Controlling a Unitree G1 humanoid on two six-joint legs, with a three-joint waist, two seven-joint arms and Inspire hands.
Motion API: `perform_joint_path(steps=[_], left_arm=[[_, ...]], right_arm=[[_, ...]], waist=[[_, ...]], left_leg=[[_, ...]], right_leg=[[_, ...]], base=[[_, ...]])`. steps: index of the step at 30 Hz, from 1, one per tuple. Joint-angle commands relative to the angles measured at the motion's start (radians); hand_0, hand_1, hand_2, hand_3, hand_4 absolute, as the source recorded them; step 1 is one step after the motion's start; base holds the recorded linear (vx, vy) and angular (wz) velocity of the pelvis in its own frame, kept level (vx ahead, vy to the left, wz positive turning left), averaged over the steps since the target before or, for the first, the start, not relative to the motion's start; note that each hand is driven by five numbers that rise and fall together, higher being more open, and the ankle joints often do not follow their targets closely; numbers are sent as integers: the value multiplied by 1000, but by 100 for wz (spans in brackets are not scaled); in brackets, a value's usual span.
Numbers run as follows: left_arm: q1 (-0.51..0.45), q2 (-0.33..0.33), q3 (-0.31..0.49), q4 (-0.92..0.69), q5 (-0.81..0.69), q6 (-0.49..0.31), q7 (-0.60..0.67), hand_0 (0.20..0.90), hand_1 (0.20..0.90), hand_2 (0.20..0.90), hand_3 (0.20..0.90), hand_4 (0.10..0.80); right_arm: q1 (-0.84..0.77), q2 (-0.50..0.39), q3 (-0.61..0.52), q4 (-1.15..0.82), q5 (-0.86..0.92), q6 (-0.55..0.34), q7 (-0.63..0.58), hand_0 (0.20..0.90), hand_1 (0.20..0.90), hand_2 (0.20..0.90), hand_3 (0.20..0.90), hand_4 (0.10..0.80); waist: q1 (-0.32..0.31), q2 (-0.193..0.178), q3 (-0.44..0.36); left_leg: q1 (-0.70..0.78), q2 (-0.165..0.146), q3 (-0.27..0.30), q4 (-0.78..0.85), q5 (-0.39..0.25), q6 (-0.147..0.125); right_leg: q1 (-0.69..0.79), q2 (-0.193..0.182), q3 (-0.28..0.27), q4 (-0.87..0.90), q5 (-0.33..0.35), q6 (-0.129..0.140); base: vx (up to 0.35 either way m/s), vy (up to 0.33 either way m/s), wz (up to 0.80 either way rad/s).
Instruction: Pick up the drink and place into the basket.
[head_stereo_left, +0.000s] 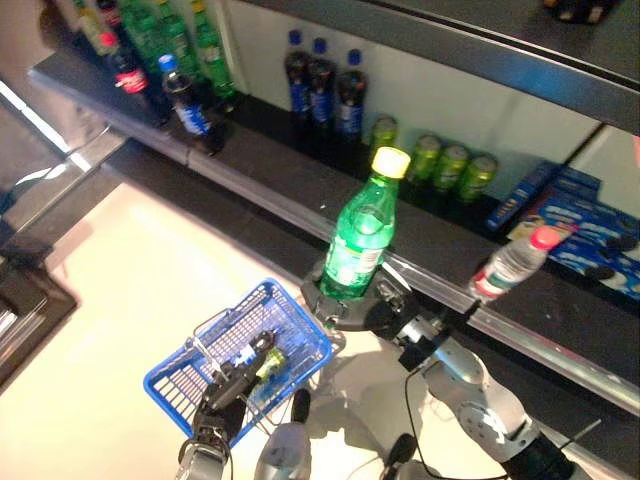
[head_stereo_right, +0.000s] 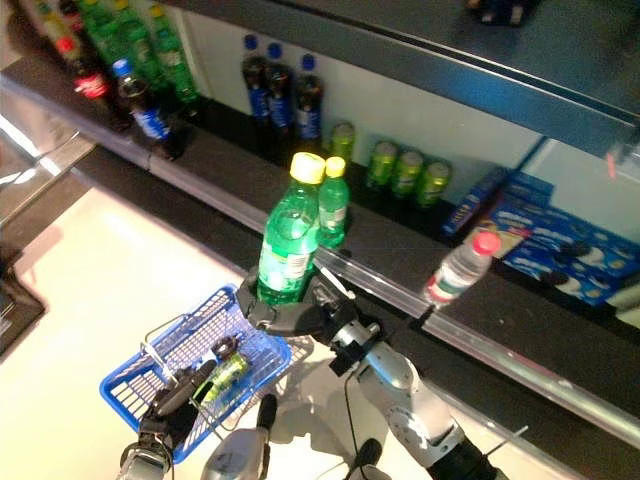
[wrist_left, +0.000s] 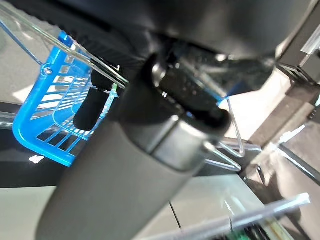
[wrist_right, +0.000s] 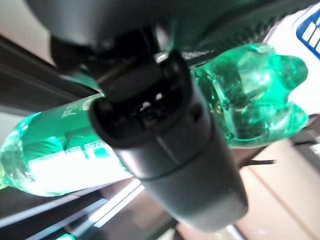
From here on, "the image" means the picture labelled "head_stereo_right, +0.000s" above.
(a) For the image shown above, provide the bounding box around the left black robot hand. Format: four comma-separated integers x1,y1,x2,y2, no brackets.
137,359,217,454

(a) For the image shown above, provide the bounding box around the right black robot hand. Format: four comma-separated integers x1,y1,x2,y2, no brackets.
236,267,360,347

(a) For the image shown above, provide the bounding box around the blue plastic shopping basket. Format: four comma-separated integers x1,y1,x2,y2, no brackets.
98,283,295,464

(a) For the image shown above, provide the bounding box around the dark bottle in basket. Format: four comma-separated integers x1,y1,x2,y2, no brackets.
197,351,250,404

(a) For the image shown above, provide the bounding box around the yellow-green drink can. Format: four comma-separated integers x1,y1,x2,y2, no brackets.
416,159,454,210
391,149,425,199
329,121,357,162
366,140,398,190

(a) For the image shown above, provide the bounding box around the silver robot torso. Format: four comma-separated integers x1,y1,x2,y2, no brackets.
201,393,279,480

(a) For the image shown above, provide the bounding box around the water bottle red cap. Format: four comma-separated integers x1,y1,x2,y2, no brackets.
423,230,503,306

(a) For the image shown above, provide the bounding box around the dark grey shelf unit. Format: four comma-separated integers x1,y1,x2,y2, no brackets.
0,269,47,354

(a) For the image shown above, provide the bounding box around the narrow blue cookie box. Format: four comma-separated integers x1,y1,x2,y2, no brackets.
440,166,512,239

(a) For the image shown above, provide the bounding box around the dark stone plinth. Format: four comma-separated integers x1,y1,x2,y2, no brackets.
0,134,96,246

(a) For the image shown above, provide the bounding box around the flat blue cookie box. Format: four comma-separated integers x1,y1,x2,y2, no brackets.
487,172,601,251
501,219,637,307

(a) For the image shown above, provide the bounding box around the cola bottle red label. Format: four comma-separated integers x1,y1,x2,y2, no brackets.
53,35,121,132
58,0,85,39

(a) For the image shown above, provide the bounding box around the dark blue snack bag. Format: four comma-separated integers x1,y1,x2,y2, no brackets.
463,0,527,27

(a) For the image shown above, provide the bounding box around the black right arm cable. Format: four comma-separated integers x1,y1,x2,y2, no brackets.
342,377,364,480

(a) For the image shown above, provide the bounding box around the black base shelf clear rail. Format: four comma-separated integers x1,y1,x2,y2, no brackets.
69,144,640,480

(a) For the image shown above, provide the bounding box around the black shelf board clear rail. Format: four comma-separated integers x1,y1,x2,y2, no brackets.
144,94,436,321
0,49,156,174
422,249,640,451

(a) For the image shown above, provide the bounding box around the black shelf board without rail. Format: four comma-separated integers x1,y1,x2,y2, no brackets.
159,0,640,157

